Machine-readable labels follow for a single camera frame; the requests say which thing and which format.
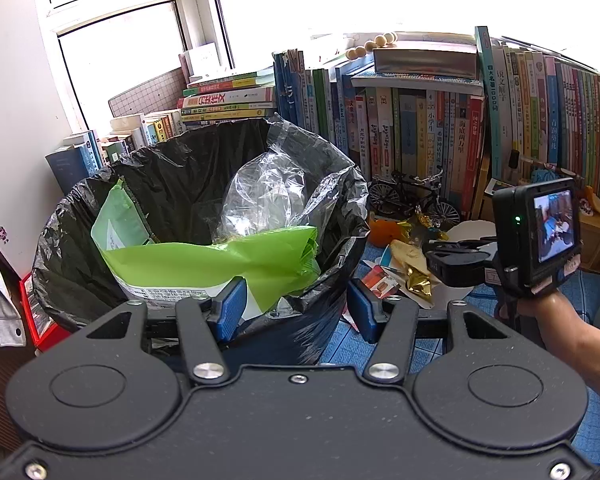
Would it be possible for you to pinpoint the blue checked mat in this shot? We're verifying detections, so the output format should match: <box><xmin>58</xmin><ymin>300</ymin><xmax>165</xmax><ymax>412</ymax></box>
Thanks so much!
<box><xmin>320</xmin><ymin>235</ymin><xmax>600</xmax><ymax>466</ymax></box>

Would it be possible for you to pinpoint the person's right forearm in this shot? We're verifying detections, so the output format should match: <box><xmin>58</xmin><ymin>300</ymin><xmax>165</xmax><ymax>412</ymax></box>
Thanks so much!
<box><xmin>497</xmin><ymin>290</ymin><xmax>600</xmax><ymax>393</ymax></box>

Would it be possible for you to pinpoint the green plastic bag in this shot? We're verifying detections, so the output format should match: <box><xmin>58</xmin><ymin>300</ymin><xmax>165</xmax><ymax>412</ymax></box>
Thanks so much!
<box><xmin>90</xmin><ymin>177</ymin><xmax>323</xmax><ymax>318</ymax></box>

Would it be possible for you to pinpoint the large gold foil bag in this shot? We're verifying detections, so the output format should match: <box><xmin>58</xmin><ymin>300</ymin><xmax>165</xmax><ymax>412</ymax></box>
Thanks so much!
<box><xmin>390</xmin><ymin>240</ymin><xmax>438</xmax><ymax>303</ymax></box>

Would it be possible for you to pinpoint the orange white toy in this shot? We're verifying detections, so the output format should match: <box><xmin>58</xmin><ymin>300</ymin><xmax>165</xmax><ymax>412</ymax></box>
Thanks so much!
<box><xmin>579</xmin><ymin>185</ymin><xmax>600</xmax><ymax>218</ymax></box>

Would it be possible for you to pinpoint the white framed window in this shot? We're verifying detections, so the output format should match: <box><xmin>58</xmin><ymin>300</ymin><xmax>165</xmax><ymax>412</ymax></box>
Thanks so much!
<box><xmin>30</xmin><ymin>0</ymin><xmax>600</xmax><ymax>133</ymax></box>

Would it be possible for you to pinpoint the small gold foil wrapper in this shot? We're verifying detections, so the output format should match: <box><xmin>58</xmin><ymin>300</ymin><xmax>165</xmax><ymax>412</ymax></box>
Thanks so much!
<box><xmin>400</xmin><ymin>212</ymin><xmax>449</xmax><ymax>242</ymax></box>

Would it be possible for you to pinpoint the small white box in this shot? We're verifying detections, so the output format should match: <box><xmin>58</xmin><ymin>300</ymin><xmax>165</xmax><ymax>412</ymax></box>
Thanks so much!
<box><xmin>179</xmin><ymin>42</ymin><xmax>222</xmax><ymax>83</ymax></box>

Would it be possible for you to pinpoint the stack of flat books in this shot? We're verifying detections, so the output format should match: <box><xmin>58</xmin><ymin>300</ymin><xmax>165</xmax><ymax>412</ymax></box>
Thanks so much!
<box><xmin>180</xmin><ymin>67</ymin><xmax>277</xmax><ymax>128</ymax></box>

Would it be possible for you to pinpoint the orange snack wrapper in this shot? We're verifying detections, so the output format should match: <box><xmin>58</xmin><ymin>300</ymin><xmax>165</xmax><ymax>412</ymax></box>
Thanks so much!
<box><xmin>361</xmin><ymin>264</ymin><xmax>401</xmax><ymax>297</ymax></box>

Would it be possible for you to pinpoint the black toy bicycle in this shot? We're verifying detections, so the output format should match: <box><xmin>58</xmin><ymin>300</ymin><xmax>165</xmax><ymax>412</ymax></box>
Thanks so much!
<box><xmin>367</xmin><ymin>167</ymin><xmax>462</xmax><ymax>226</ymax></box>

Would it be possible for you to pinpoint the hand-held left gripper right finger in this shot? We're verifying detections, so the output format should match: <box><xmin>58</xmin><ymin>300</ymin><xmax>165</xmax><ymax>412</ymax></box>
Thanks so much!
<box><xmin>347</xmin><ymin>277</ymin><xmax>518</xmax><ymax>386</ymax></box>

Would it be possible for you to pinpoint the red tray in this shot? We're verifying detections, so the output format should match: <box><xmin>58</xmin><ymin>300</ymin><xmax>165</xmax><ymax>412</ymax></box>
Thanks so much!
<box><xmin>19</xmin><ymin>271</ymin><xmax>73</xmax><ymax>352</ymax></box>

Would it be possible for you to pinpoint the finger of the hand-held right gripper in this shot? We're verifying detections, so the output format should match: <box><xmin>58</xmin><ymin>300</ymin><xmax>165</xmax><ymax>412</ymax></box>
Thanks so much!
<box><xmin>430</xmin><ymin>240</ymin><xmax>499</xmax><ymax>257</ymax></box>
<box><xmin>425</xmin><ymin>251</ymin><xmax>486</xmax><ymax>287</ymax></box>

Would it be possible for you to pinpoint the navy white jacket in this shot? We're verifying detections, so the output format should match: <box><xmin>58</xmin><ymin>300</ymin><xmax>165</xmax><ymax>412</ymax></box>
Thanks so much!
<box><xmin>0</xmin><ymin>217</ymin><xmax>27</xmax><ymax>351</ymax></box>

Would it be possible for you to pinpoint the wooden bead string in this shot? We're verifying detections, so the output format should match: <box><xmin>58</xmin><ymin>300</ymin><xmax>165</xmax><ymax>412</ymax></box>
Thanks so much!
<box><xmin>346</xmin><ymin>32</ymin><xmax>397</xmax><ymax>61</ymax></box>

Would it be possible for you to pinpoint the brown wooden furniture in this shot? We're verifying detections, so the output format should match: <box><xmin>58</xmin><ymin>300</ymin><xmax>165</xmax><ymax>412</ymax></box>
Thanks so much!
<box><xmin>0</xmin><ymin>347</ymin><xmax>36</xmax><ymax>441</ymax></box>

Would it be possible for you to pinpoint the trash bin with black bag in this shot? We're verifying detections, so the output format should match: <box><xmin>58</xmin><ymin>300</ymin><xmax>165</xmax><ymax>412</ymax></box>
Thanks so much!
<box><xmin>31</xmin><ymin>114</ymin><xmax>371</xmax><ymax>366</ymax></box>

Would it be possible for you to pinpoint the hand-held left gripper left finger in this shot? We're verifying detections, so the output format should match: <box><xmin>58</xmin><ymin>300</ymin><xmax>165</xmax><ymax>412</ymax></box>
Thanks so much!
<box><xmin>82</xmin><ymin>276</ymin><xmax>248</xmax><ymax>386</ymax></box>

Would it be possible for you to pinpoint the white grid board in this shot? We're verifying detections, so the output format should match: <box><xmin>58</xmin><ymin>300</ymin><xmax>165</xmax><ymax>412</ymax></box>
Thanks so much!
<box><xmin>107</xmin><ymin>66</ymin><xmax>188</xmax><ymax>121</ymax></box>

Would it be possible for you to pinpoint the white paper plate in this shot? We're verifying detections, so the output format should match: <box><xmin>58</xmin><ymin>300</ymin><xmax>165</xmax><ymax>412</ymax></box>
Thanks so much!
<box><xmin>442</xmin><ymin>220</ymin><xmax>501</xmax><ymax>306</ymax></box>

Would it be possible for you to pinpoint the row of colourful upright books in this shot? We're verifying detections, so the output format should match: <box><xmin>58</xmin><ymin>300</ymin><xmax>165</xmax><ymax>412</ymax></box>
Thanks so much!
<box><xmin>272</xmin><ymin>25</ymin><xmax>600</xmax><ymax>226</ymax></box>

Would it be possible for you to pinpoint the orange fruit peel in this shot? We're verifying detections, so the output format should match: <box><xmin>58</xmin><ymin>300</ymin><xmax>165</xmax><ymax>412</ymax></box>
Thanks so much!
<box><xmin>369</xmin><ymin>217</ymin><xmax>406</xmax><ymax>247</ymax></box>

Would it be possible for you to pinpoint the clear plastic bag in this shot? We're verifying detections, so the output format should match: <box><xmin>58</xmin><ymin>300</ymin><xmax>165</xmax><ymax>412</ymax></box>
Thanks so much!
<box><xmin>215</xmin><ymin>115</ymin><xmax>361</xmax><ymax>241</ymax></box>

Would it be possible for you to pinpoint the row of small paperbacks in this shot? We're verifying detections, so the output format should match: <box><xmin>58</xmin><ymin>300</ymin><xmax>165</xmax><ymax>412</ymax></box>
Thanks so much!
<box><xmin>45</xmin><ymin>110</ymin><xmax>186</xmax><ymax>196</ymax></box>

